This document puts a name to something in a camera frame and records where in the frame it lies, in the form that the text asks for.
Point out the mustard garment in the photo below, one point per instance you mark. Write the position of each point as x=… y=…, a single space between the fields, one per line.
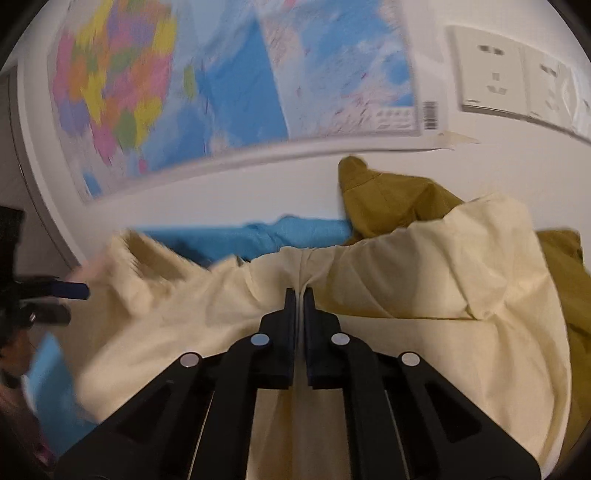
x=392 y=198

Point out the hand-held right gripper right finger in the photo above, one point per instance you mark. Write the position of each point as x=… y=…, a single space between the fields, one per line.
x=323 y=350

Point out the white wall socket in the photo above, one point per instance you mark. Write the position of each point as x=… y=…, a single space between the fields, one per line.
x=549 y=87
x=491 y=69

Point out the cream garment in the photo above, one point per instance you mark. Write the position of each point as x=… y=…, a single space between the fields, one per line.
x=415 y=286

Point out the white light switch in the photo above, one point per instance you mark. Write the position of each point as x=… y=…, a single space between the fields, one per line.
x=581 y=106

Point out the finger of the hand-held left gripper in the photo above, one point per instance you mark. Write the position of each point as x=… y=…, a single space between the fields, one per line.
x=69 y=290
x=51 y=316

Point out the blue floral bed sheet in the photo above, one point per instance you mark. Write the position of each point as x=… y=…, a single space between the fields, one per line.
x=277 y=235

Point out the colourful wall map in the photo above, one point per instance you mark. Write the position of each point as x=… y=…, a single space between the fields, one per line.
x=231 y=92

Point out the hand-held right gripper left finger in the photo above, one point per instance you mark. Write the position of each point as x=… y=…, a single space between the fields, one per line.
x=277 y=350

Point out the person's left forearm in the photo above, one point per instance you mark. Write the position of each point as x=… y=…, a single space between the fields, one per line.
x=18 y=415

